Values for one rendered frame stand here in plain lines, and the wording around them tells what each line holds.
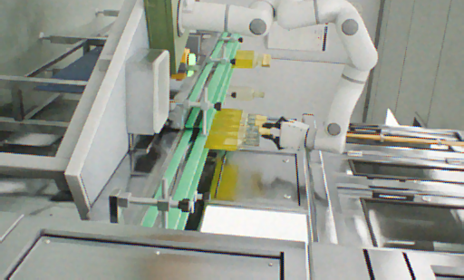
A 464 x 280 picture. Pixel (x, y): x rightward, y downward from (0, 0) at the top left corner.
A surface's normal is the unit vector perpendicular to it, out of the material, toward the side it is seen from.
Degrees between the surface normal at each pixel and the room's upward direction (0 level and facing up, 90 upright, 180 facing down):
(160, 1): 90
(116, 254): 90
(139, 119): 90
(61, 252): 90
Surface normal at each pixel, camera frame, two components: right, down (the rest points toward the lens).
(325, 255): 0.05, -0.93
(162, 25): -0.10, 0.72
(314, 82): -0.08, 0.36
